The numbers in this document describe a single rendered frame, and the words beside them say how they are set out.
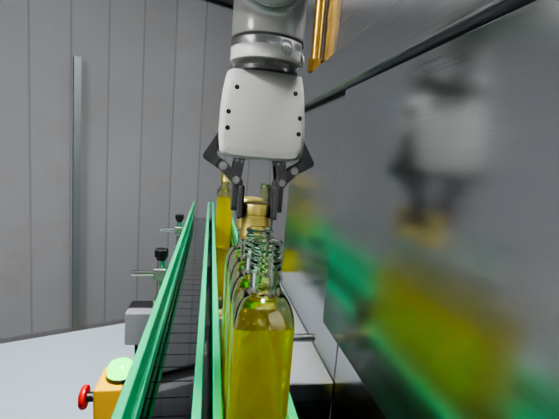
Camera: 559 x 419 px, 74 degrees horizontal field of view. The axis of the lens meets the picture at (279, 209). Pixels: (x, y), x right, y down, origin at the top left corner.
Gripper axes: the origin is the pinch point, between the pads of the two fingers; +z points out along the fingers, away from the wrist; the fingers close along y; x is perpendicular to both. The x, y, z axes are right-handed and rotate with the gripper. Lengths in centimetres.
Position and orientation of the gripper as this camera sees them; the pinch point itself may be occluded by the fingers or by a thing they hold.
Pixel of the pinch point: (256, 201)
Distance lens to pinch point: 46.1
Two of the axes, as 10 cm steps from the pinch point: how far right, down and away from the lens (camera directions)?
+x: 1.9, 1.5, -9.7
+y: -9.8, -0.5, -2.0
